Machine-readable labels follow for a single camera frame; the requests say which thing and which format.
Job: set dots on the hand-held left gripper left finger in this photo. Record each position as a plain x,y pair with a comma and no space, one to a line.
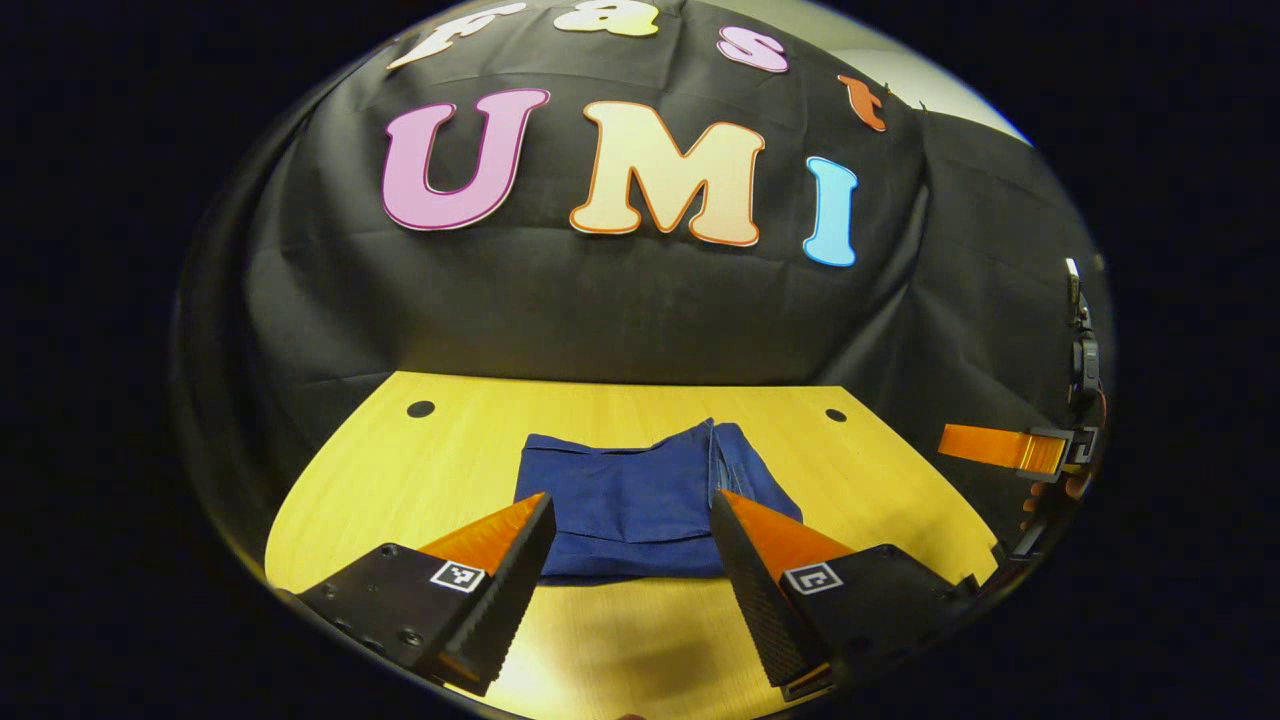
515,585

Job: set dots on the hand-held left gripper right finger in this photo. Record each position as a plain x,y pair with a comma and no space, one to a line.
760,600

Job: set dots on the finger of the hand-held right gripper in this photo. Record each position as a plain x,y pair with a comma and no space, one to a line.
995,447

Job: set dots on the blue denim jeans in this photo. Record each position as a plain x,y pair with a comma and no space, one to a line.
630,500

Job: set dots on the black backdrop cloth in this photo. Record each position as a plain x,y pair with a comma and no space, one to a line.
600,300

